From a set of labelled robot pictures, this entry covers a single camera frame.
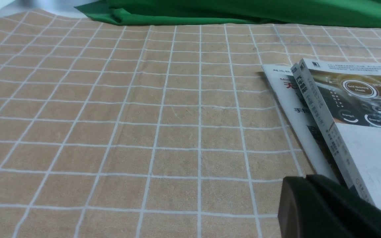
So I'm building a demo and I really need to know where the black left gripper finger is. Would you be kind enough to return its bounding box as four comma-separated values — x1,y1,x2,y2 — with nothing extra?
278,175,381,238

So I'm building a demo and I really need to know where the middle white book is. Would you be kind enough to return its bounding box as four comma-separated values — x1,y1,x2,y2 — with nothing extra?
291,61,356,192

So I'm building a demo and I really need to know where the white book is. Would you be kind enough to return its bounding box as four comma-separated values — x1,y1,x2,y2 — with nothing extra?
262,64,345,185
291,61,356,192

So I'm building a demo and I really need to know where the top self-driving book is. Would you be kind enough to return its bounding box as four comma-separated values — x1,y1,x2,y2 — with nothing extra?
299,59,381,210

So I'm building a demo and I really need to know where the bottom white book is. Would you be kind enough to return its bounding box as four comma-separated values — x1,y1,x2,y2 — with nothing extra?
262,64,345,185

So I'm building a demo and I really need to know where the green backdrop cloth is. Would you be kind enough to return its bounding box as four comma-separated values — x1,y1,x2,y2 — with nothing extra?
76,0,381,28

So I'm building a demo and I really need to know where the orange checkered tablecloth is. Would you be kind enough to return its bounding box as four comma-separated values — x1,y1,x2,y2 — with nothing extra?
0,10,381,238

